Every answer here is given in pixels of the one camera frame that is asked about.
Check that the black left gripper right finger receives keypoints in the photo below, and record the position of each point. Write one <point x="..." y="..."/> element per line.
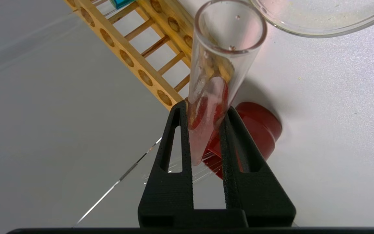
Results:
<point x="255" y="195"/>

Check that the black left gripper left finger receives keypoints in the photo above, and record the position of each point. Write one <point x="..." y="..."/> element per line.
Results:
<point x="170" y="195"/>

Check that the test tube with orange-red pigment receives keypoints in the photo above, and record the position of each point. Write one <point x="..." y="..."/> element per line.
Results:
<point x="216" y="84"/>

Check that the wooden test tube rack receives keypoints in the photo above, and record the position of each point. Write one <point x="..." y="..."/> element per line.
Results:
<point x="131" y="63"/>

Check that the dark red cup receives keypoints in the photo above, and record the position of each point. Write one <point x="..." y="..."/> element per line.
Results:
<point x="261" y="130"/>

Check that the clear glass dish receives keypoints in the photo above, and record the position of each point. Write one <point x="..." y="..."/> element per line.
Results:
<point x="320" y="19"/>

